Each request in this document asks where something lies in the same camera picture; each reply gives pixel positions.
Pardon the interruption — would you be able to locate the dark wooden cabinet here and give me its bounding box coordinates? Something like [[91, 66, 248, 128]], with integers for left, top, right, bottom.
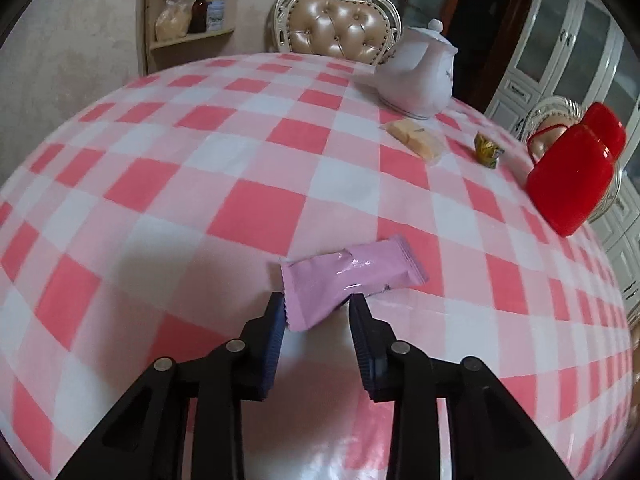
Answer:
[[340, 0, 540, 112]]

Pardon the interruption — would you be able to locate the white teapot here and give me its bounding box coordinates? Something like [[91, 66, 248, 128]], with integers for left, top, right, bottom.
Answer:
[[371, 18, 459, 121]]

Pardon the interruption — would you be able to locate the beige tufted chair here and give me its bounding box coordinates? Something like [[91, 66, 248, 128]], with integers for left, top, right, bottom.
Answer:
[[273, 0, 402, 67], [520, 96, 627, 224]]

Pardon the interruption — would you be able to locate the yellow wrapped biscuit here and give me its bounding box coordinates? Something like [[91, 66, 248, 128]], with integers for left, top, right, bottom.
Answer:
[[384, 119, 444, 162]]

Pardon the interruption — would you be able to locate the brown bottle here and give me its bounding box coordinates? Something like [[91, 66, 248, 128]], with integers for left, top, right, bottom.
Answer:
[[188, 0, 208, 35]]

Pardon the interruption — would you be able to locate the pink checked tablecloth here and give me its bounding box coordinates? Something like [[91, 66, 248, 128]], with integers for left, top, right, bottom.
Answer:
[[0, 52, 633, 480]]

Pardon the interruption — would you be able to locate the white glass-door cabinet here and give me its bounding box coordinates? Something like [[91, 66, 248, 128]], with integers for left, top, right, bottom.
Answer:
[[484, 0, 640, 303]]

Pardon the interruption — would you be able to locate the small blue box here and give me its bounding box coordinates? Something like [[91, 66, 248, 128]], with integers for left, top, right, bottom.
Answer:
[[206, 0, 226, 32]]

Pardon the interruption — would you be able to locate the small green yellow candy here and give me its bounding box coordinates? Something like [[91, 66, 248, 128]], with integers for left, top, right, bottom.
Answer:
[[473, 131, 504, 169]]

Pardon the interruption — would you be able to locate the clear bag of grain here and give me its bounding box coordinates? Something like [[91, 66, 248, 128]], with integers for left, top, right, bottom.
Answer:
[[154, 1, 193, 42]]

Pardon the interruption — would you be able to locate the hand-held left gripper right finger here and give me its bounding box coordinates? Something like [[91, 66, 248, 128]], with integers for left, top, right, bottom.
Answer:
[[348, 293, 571, 480]]

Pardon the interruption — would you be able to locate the pink wafer packet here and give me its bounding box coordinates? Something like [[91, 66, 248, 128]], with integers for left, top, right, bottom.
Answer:
[[280, 234, 431, 332]]

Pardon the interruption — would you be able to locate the red thermos jug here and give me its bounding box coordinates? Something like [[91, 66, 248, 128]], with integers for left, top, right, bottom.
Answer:
[[525, 102, 627, 238]]

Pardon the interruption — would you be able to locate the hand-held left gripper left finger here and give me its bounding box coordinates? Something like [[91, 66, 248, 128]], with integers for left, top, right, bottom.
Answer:
[[57, 291, 287, 480]]

